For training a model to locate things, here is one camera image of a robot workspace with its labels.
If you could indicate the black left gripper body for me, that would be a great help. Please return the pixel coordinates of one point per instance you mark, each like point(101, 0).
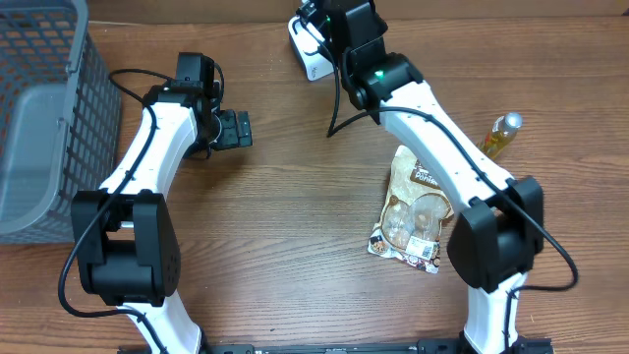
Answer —
point(227, 134)

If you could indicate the brown nut snack pouch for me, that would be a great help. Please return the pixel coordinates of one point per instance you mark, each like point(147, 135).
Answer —
point(411, 220)

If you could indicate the yellow oil bottle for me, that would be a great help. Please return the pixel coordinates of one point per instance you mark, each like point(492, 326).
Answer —
point(502, 133)

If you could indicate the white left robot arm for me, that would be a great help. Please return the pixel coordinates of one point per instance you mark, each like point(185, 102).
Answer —
point(126, 260)

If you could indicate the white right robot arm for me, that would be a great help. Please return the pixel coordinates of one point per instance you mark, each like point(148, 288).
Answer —
point(499, 220)

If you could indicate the white barcode scanner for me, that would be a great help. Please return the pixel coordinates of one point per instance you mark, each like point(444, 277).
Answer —
point(305, 42)

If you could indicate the grey plastic mesh basket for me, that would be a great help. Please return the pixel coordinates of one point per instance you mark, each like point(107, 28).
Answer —
point(60, 118)

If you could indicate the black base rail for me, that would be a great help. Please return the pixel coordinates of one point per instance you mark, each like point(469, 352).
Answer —
point(339, 348)

